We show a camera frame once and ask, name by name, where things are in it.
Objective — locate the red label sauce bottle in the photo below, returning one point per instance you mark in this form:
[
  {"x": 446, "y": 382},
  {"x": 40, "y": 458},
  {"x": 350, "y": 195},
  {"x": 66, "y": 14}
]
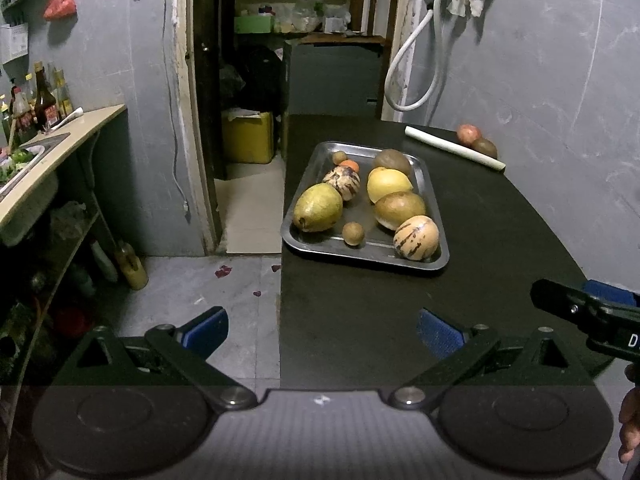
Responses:
[{"x": 21, "y": 112}]

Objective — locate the green mango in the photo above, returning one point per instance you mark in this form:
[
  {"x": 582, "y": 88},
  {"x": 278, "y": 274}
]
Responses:
[{"x": 317, "y": 207}]

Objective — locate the green vegetables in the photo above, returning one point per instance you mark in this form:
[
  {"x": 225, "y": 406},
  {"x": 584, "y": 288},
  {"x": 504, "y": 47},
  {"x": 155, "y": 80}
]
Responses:
[{"x": 12, "y": 166}]

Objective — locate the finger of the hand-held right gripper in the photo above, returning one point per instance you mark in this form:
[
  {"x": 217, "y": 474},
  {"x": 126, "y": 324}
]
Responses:
[
  {"x": 555, "y": 297},
  {"x": 607, "y": 291}
]

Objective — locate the striped pepino melon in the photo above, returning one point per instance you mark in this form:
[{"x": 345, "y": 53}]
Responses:
[
  {"x": 416, "y": 237},
  {"x": 341, "y": 183}
]

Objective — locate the dark brown glass bottle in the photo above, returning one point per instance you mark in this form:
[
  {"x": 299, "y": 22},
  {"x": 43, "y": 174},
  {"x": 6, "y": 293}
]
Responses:
[{"x": 44, "y": 97}]

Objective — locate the green glass bottle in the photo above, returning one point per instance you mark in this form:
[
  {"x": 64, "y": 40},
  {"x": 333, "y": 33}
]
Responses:
[{"x": 5, "y": 120}]

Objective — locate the clear plastic bags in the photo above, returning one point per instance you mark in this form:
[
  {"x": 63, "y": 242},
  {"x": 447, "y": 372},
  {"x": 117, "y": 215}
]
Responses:
[{"x": 307, "y": 10}]

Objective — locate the green box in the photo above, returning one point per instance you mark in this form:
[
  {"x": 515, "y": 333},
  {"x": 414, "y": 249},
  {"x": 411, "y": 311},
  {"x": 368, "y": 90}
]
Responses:
[{"x": 254, "y": 23}]

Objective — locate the yellow jerry can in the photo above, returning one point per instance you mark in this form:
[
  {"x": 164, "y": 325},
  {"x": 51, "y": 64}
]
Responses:
[{"x": 247, "y": 135}]

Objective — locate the red apple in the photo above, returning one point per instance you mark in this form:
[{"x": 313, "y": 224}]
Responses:
[{"x": 467, "y": 133}]

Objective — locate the beige kitchen counter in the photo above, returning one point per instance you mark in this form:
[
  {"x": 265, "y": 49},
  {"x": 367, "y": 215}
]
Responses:
[{"x": 85, "y": 122}]

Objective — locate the metal sink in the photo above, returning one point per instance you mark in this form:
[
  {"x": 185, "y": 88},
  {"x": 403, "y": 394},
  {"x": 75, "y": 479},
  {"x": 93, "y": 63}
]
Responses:
[{"x": 50, "y": 139}]

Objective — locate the dark wooden door frame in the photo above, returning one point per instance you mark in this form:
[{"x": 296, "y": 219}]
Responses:
[{"x": 206, "y": 110}]

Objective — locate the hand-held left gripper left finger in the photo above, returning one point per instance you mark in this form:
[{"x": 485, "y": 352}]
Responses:
[{"x": 207, "y": 331}]

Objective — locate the yellow plastic bottle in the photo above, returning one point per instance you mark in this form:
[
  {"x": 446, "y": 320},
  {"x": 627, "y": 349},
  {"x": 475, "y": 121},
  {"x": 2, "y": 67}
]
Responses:
[{"x": 132, "y": 265}]

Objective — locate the white paper roll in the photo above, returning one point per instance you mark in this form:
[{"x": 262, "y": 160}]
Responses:
[{"x": 440, "y": 142}]

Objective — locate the brown round fruit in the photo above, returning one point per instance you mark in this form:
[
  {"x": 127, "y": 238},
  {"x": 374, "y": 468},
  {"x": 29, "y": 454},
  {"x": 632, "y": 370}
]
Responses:
[{"x": 392, "y": 160}]

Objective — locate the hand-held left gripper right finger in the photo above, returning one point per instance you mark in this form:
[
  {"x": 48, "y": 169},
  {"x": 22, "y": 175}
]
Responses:
[{"x": 437, "y": 334}]

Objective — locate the red container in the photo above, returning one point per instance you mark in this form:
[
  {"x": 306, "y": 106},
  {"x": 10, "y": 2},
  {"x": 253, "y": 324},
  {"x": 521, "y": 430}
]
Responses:
[{"x": 72, "y": 321}]

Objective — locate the grey cabinet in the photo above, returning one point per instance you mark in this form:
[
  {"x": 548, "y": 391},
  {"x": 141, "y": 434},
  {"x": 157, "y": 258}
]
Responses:
[{"x": 330, "y": 80}]

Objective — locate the dark bag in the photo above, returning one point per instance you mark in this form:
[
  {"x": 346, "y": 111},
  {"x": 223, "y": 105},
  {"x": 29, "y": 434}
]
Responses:
[{"x": 255, "y": 77}]

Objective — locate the metal tray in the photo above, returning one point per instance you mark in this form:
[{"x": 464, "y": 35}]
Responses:
[{"x": 362, "y": 212}]

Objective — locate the yellow lemon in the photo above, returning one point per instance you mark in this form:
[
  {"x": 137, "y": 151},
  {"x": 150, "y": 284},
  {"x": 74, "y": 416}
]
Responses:
[{"x": 387, "y": 184}]

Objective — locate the white plastic bottle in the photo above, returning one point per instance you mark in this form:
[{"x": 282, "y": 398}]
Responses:
[{"x": 103, "y": 260}]

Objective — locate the red plastic bag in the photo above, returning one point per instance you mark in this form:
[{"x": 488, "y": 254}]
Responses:
[{"x": 60, "y": 6}]

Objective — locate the person's right hand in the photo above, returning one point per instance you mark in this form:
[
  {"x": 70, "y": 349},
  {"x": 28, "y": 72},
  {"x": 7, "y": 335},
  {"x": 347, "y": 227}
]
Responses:
[{"x": 631, "y": 420}]

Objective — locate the small brown longan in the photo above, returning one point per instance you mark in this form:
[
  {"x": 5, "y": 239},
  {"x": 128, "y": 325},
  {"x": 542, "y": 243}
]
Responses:
[{"x": 353, "y": 233}]

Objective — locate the small brown kiwi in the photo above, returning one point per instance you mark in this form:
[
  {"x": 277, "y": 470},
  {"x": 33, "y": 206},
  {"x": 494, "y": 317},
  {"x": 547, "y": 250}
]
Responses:
[{"x": 339, "y": 157}]

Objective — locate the paper wall notice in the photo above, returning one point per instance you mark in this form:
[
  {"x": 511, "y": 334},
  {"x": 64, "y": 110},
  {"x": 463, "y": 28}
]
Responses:
[{"x": 14, "y": 42}]

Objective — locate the yellow oil bottle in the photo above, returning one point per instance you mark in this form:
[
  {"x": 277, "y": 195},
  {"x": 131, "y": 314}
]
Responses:
[{"x": 62, "y": 94}]

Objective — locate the brown pear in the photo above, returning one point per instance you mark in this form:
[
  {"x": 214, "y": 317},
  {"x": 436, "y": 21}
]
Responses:
[{"x": 400, "y": 210}]

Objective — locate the small orange tangerine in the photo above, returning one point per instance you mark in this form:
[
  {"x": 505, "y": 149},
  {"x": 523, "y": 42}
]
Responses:
[{"x": 351, "y": 165}]

